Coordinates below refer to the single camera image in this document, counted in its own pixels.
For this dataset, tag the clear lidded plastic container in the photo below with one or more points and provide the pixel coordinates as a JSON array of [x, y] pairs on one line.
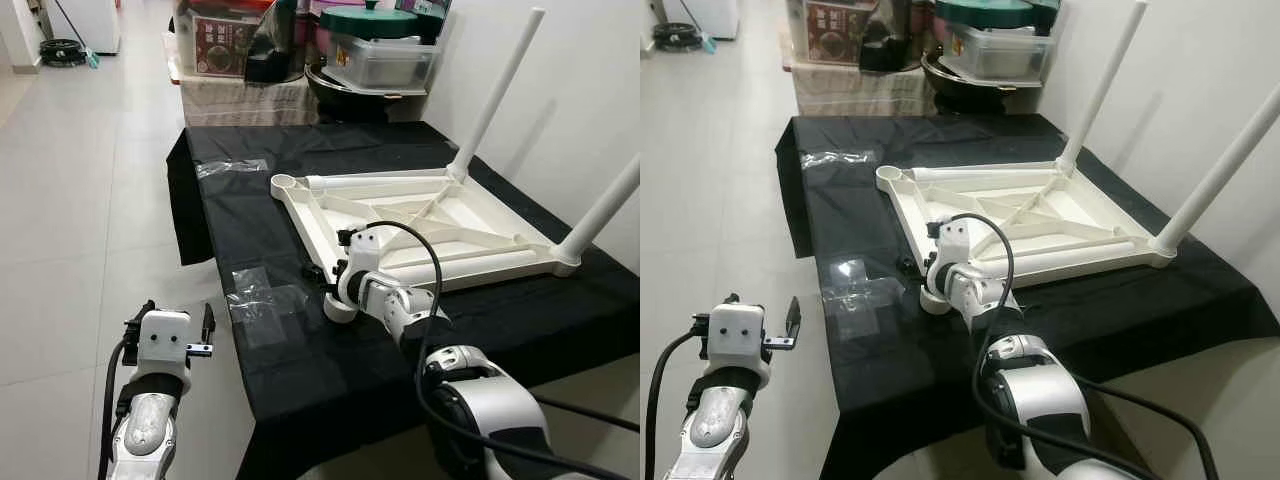
[[1005, 52], [390, 62]]

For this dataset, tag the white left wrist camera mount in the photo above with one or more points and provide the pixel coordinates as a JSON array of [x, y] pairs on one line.
[[163, 345], [735, 338]]

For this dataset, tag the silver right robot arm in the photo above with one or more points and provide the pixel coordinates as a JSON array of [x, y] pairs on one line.
[[470, 390], [1040, 390]]

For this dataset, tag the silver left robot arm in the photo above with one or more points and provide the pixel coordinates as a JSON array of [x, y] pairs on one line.
[[148, 430], [720, 430]]

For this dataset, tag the black wok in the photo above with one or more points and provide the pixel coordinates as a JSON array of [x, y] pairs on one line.
[[360, 100], [975, 95]]

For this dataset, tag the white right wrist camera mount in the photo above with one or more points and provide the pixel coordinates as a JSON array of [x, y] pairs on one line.
[[365, 248], [955, 243]]

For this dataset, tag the white appliance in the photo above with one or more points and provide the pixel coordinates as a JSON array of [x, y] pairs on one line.
[[90, 25], [700, 18]]

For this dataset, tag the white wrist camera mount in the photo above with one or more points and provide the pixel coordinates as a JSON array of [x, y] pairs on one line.
[[163, 345], [955, 243], [365, 248], [735, 338]]

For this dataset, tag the green pot lid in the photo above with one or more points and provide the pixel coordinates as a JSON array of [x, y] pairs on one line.
[[370, 22], [985, 12]]

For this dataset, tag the black bag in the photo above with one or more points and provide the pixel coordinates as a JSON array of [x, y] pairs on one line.
[[887, 35], [272, 45]]

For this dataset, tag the clear tape strip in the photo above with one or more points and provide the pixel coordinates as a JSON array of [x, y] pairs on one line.
[[232, 168], [860, 295], [265, 305], [838, 157]]

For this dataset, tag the patterned beige cloth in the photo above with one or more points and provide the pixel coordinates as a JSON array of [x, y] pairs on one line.
[[240, 100], [850, 90]]

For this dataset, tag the cream plastic table top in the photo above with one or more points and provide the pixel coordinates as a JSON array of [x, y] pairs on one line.
[[1040, 225], [440, 235]]

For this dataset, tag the black table cloth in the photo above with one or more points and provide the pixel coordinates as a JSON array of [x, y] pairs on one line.
[[900, 400], [330, 400]]

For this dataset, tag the small teal object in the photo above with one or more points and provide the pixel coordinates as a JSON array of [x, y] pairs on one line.
[[708, 44], [92, 58]]

